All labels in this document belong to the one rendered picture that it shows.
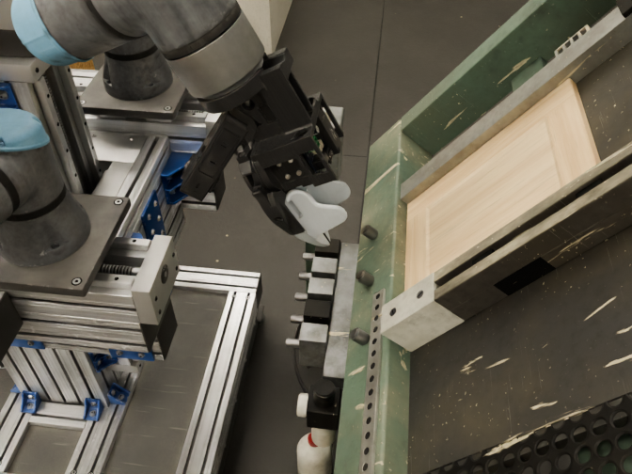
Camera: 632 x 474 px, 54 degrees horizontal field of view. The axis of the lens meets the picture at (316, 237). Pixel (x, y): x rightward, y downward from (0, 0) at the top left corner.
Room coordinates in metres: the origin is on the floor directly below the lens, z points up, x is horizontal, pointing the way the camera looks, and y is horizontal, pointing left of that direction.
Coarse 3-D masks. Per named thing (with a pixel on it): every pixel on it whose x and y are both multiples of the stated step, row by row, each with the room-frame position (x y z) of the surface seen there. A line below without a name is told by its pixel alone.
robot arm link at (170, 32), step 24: (96, 0) 0.47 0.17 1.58; (120, 0) 0.46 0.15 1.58; (144, 0) 0.45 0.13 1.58; (168, 0) 0.45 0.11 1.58; (192, 0) 0.45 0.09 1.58; (216, 0) 0.47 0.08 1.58; (120, 24) 0.46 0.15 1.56; (144, 24) 0.46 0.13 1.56; (168, 24) 0.45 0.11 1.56; (192, 24) 0.45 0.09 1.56; (216, 24) 0.46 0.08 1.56; (168, 48) 0.45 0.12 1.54; (192, 48) 0.45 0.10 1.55
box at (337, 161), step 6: (330, 108) 1.31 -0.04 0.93; (336, 108) 1.31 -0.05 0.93; (342, 108) 1.31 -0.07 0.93; (336, 114) 1.28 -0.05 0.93; (342, 114) 1.29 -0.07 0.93; (342, 120) 1.29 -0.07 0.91; (342, 126) 1.29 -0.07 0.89; (342, 138) 1.31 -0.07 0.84; (336, 156) 1.20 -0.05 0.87; (336, 162) 1.20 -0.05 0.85; (324, 168) 1.20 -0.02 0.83; (336, 168) 1.20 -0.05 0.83; (336, 174) 1.20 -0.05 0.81; (336, 180) 1.20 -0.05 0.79
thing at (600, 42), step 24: (600, 24) 1.00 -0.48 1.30; (624, 24) 0.96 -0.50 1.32; (576, 48) 0.99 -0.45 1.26; (600, 48) 0.96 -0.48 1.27; (552, 72) 0.98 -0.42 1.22; (576, 72) 0.97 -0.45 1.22; (528, 96) 0.98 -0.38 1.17; (480, 120) 1.03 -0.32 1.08; (504, 120) 0.98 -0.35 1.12; (456, 144) 1.02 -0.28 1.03; (480, 144) 0.98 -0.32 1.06; (432, 168) 1.01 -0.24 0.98; (408, 192) 1.00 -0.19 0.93
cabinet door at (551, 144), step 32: (576, 96) 0.91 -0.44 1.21; (512, 128) 0.96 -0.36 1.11; (544, 128) 0.89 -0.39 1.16; (576, 128) 0.83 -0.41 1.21; (480, 160) 0.95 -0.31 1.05; (512, 160) 0.88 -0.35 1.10; (544, 160) 0.82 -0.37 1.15; (576, 160) 0.76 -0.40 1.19; (448, 192) 0.93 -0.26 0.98; (480, 192) 0.86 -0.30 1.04; (512, 192) 0.80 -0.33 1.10; (544, 192) 0.75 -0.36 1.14; (416, 224) 0.91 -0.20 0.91; (448, 224) 0.85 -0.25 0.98; (480, 224) 0.78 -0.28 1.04; (416, 256) 0.82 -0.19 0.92; (448, 256) 0.76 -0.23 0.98
